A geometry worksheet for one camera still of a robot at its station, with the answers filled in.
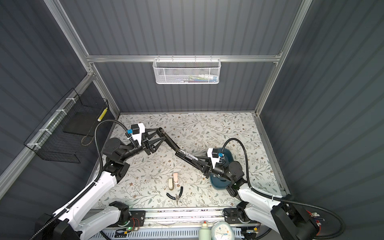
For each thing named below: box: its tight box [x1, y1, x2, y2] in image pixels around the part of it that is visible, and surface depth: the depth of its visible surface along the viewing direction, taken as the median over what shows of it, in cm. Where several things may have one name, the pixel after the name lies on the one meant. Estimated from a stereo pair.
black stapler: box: [158, 127, 208, 170], surface depth 70 cm
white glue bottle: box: [198, 221, 211, 240], surface depth 65 cm
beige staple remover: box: [168, 178, 174, 191], surface depth 84 cm
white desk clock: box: [211, 221, 235, 240], surface depth 69 cm
